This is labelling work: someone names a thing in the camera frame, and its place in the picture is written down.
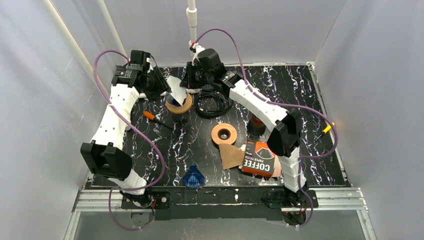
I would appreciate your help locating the orange coffee filter box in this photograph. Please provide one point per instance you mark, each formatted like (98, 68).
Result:
(259, 159)

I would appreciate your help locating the yellow handled screwdriver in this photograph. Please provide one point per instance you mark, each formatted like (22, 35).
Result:
(325, 131)

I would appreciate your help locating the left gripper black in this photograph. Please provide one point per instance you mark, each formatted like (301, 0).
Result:
(160, 87)

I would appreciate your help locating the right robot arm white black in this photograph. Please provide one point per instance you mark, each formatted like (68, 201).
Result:
(206, 68)

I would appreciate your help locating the white paper coffee filter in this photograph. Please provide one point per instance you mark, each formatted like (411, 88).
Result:
(180, 93)

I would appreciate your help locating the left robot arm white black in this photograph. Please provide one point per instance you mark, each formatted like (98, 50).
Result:
(104, 153)

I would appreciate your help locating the loose brown paper filter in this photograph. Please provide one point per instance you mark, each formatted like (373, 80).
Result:
(231, 156)

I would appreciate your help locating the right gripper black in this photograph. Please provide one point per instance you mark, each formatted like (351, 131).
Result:
(191, 79)

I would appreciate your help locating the black red dripper cup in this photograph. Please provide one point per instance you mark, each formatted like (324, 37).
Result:
(255, 126)

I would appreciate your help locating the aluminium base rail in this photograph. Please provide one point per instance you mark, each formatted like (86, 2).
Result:
(263, 202)

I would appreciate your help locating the orange handled screwdriver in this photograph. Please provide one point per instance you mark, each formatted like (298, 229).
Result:
(153, 118)

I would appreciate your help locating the white pvc pipe frame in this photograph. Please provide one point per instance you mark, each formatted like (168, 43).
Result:
(71, 16)

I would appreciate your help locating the glass carafe with brown collar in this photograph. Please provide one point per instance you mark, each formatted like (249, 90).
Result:
(180, 119)

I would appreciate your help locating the brown paper coffee filters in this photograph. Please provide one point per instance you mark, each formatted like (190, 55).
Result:
(276, 170)

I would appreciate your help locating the blue plastic dripper cone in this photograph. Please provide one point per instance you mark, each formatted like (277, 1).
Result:
(170, 99)

